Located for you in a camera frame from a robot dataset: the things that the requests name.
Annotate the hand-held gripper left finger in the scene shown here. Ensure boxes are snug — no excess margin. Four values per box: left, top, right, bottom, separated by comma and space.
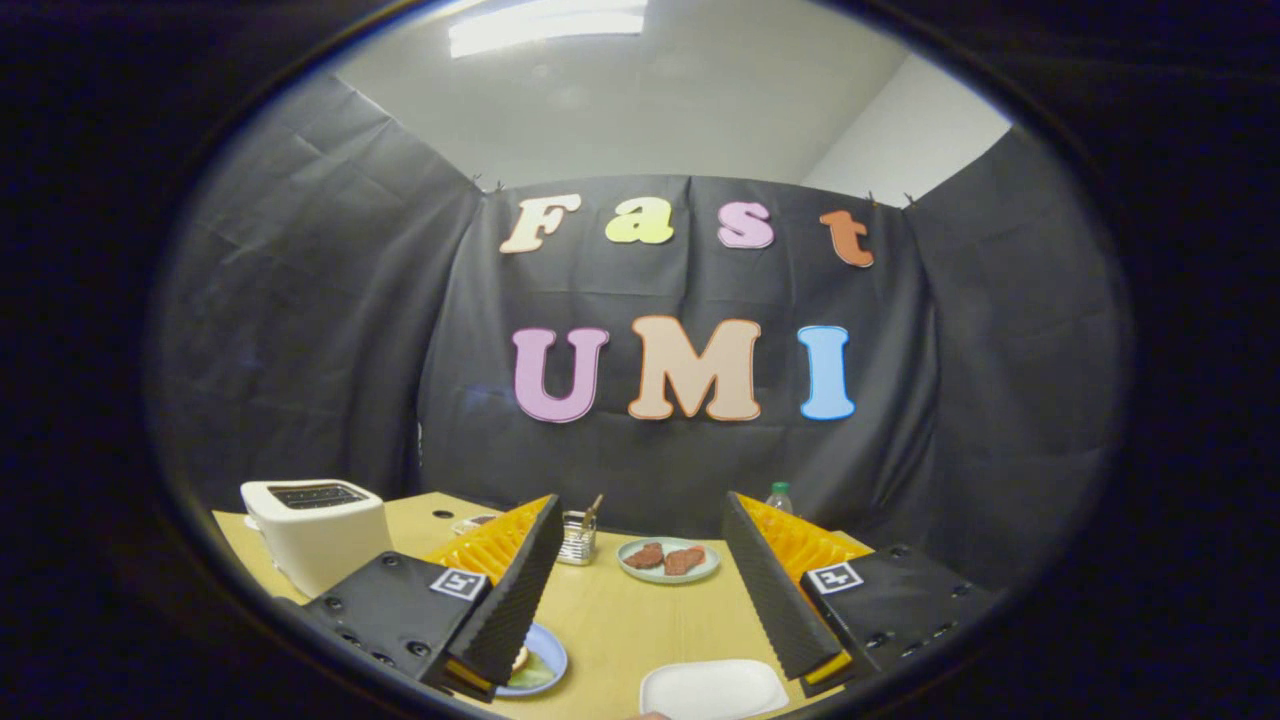
300, 493, 566, 704

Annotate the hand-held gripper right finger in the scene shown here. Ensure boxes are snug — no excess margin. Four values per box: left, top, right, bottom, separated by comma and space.
722, 490, 1002, 698

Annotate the blue plate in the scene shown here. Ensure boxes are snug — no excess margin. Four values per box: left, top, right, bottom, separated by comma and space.
495, 622, 569, 698

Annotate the clear utensil holder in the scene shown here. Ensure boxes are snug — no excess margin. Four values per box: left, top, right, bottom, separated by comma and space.
557, 510, 598, 567

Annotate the pale green plate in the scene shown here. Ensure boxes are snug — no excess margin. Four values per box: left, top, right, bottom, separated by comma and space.
617, 537, 721, 585

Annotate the white plate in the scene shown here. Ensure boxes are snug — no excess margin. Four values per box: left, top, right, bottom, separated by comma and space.
639, 659, 791, 720

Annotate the white toaster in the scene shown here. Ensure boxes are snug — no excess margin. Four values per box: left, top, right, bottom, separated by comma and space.
240, 479, 394, 599

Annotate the black backdrop cloth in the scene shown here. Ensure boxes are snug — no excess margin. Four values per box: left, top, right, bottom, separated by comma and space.
145, 75, 1136, 601

